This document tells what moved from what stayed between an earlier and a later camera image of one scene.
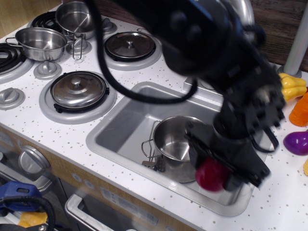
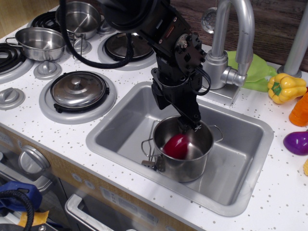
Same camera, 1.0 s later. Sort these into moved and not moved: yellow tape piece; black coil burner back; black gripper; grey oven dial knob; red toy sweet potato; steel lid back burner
Moved: black gripper; red toy sweet potato
Not moved: steel lid back burner; yellow tape piece; grey oven dial knob; black coil burner back
